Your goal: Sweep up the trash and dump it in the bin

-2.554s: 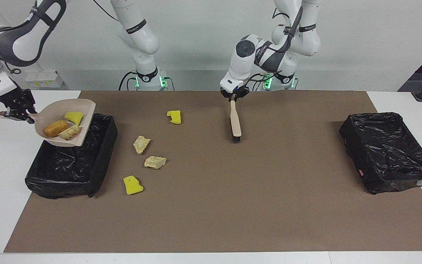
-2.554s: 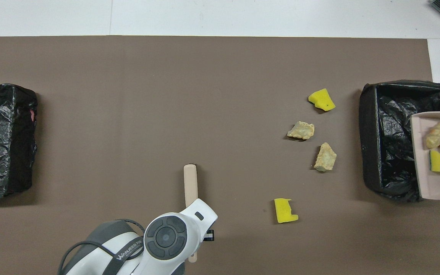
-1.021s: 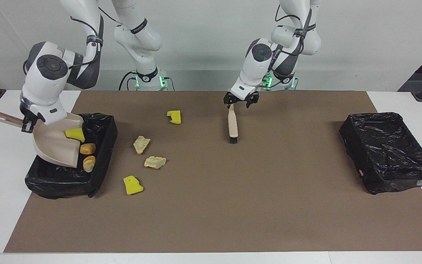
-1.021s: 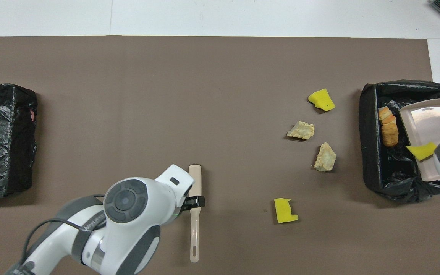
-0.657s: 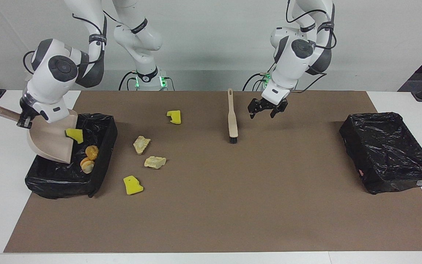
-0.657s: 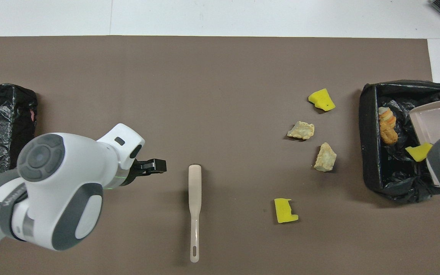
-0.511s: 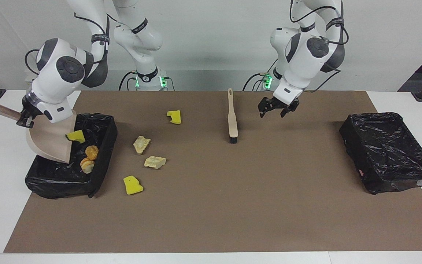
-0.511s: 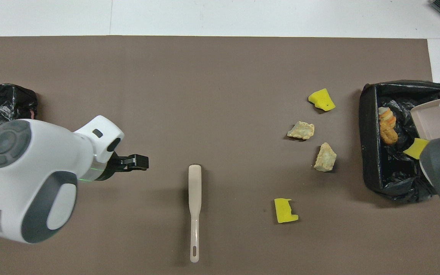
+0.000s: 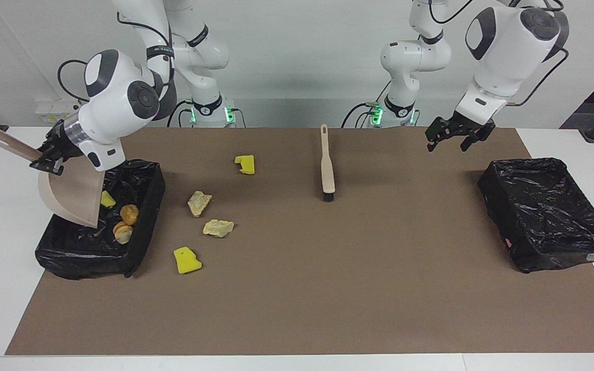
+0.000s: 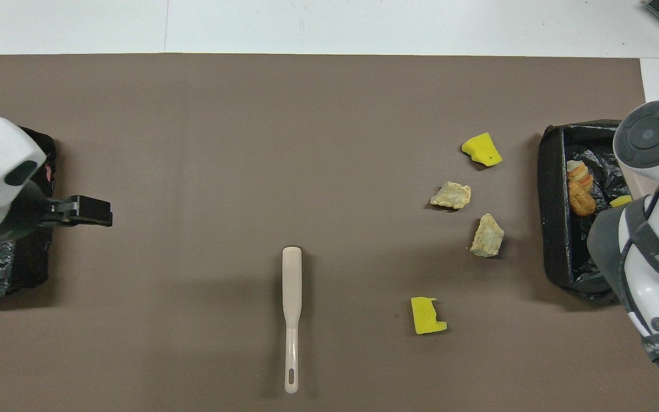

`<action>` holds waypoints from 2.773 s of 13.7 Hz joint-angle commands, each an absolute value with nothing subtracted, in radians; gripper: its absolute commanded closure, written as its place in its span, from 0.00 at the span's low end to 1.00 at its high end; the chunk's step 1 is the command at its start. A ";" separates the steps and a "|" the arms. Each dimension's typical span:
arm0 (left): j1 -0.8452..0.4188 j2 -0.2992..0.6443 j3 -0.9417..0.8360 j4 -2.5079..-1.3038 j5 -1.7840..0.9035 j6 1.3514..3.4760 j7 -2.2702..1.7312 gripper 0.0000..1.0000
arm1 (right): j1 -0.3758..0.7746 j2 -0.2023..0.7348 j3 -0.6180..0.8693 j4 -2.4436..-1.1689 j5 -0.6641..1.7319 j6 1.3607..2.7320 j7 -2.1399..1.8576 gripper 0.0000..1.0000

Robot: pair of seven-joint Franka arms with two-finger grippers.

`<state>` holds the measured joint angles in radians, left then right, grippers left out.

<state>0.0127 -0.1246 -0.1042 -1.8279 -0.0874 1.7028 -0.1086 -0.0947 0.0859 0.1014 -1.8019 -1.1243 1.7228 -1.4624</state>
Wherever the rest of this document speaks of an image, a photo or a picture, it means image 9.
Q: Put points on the black bag-lined bin pink spot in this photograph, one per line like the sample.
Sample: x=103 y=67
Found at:
x=544 y=216

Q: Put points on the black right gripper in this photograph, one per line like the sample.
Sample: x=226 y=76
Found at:
x=62 y=141

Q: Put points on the yellow sponge wedge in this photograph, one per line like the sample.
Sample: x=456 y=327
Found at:
x=107 y=200

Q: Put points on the yellow sponge piece black dot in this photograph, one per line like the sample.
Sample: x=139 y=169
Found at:
x=186 y=262

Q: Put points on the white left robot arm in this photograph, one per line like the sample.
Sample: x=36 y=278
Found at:
x=508 y=46

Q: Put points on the beige hand brush black bristles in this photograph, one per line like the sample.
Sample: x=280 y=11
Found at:
x=327 y=170

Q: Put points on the beige plastic dustpan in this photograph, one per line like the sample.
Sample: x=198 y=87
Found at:
x=72 y=196

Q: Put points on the notched yellow sponge piece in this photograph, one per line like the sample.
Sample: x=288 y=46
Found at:
x=247 y=165

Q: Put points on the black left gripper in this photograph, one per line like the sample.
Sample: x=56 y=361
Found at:
x=464 y=125

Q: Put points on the cream and orange foam chunk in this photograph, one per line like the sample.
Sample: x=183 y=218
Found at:
x=123 y=234

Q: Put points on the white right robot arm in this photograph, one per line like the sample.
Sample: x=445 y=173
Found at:
x=116 y=87

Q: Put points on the white wall socket box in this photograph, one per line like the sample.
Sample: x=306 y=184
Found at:
x=47 y=109

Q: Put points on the brown table mat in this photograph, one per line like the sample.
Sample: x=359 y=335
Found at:
x=379 y=319

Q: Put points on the brown bread-like foam chunk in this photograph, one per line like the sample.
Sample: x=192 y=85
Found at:
x=129 y=214

